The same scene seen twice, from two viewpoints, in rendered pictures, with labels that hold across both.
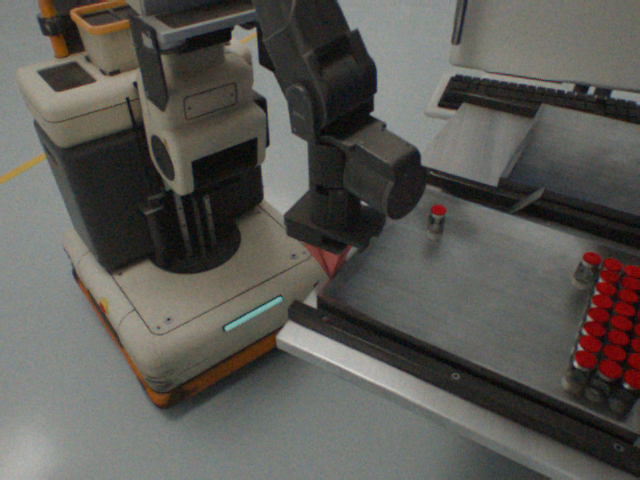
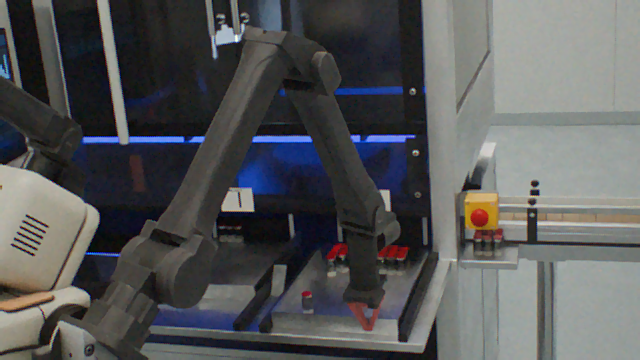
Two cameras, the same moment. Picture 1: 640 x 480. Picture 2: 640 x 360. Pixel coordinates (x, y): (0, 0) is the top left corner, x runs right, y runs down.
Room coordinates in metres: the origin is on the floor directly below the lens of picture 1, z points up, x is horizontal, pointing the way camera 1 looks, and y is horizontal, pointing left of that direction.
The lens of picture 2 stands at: (0.87, 1.42, 1.68)
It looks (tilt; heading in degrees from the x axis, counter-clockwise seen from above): 17 degrees down; 258
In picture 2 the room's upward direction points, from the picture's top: 5 degrees counter-clockwise
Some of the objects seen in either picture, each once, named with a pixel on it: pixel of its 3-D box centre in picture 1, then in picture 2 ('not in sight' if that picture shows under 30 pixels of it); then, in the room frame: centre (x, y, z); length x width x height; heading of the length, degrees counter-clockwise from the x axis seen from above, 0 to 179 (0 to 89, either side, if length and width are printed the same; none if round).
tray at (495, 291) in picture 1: (493, 289); (354, 286); (0.46, -0.21, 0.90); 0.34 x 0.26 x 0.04; 60
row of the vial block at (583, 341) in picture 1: (593, 321); (366, 263); (0.40, -0.30, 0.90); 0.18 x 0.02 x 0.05; 150
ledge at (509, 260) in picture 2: not in sight; (491, 253); (0.09, -0.31, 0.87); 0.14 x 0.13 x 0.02; 60
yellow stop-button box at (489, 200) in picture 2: not in sight; (481, 210); (0.13, -0.28, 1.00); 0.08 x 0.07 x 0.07; 60
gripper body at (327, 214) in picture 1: (335, 201); (364, 275); (0.49, -0.02, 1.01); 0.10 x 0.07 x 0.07; 60
